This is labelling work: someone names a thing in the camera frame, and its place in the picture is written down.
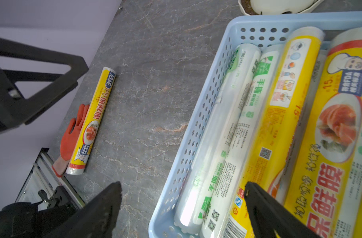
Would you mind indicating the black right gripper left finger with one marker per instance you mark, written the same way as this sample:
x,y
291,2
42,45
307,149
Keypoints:
x,y
96,220

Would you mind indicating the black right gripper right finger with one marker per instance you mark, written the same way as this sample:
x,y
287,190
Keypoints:
x,y
269,218

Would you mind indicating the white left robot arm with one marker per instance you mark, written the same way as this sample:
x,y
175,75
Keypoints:
x,y
32,80

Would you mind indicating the blue plastic basket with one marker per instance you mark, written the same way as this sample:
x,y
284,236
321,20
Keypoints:
x,y
262,31

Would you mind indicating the orange work glove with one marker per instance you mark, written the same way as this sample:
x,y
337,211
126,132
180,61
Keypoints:
x,y
69,140

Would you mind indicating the large potted green plant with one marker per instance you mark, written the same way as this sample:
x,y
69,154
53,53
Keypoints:
x,y
277,7

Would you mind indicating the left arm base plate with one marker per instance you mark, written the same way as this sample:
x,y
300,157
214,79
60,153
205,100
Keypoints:
x,y
60,197

